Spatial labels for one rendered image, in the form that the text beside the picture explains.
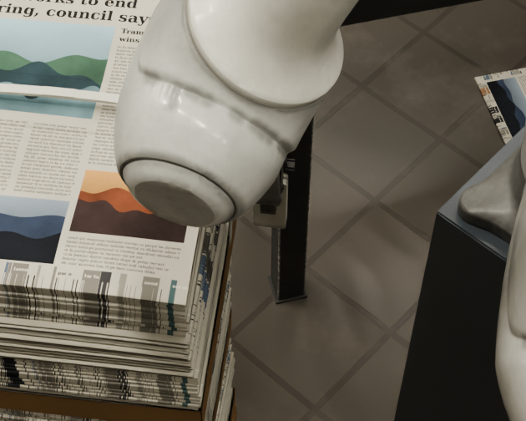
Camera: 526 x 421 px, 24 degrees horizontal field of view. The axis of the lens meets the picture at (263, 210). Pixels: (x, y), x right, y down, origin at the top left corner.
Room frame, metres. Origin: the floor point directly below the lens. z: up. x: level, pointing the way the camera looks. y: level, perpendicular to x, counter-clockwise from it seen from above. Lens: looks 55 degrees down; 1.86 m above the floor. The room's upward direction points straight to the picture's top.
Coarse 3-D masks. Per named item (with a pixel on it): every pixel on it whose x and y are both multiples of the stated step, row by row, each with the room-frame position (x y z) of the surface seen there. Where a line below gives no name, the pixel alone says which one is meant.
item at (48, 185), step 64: (0, 128) 0.65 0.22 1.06; (0, 192) 0.58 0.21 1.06; (64, 192) 0.58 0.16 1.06; (128, 192) 0.58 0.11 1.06; (0, 256) 0.51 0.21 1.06; (64, 256) 0.51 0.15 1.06; (128, 256) 0.51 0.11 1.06; (192, 256) 0.51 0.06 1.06; (0, 320) 0.49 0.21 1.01; (64, 320) 0.49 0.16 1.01; (128, 320) 0.48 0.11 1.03; (192, 320) 0.49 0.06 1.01; (0, 384) 0.49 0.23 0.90; (64, 384) 0.48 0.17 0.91; (128, 384) 0.47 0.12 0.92; (192, 384) 0.47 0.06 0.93
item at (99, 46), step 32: (0, 0) 0.79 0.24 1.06; (32, 0) 0.79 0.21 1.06; (64, 0) 0.79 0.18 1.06; (96, 0) 0.79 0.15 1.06; (128, 0) 0.79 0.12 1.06; (0, 32) 0.76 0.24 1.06; (32, 32) 0.75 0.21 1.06; (64, 32) 0.75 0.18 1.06; (96, 32) 0.75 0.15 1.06; (128, 32) 0.75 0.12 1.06; (0, 64) 0.72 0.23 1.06; (32, 64) 0.72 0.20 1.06; (64, 64) 0.72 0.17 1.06; (96, 64) 0.72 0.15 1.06; (128, 64) 0.72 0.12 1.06
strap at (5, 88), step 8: (0, 88) 0.68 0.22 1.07; (8, 88) 0.68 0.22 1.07; (16, 88) 0.68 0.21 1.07; (24, 88) 0.68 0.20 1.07; (32, 88) 0.68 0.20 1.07; (40, 88) 0.68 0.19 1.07; (48, 88) 0.68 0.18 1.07; (56, 88) 0.68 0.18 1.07; (64, 88) 0.68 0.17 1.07; (40, 96) 0.67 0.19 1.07; (48, 96) 0.67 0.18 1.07; (56, 96) 0.67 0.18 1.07; (64, 96) 0.67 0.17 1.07; (72, 96) 0.67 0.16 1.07; (80, 96) 0.67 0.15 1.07; (88, 96) 0.67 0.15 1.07; (96, 96) 0.67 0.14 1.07; (104, 96) 0.67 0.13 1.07; (112, 96) 0.67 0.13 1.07
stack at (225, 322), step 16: (224, 304) 0.79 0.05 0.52; (224, 320) 0.79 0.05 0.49; (224, 336) 0.78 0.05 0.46; (224, 352) 0.79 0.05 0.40; (224, 384) 0.77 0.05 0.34; (208, 400) 0.65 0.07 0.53; (224, 400) 0.76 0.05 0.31; (0, 416) 0.50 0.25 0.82; (16, 416) 0.50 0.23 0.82; (32, 416) 0.49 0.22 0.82; (48, 416) 0.49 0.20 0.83; (64, 416) 0.49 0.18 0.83; (208, 416) 0.65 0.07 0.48; (224, 416) 0.74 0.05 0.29
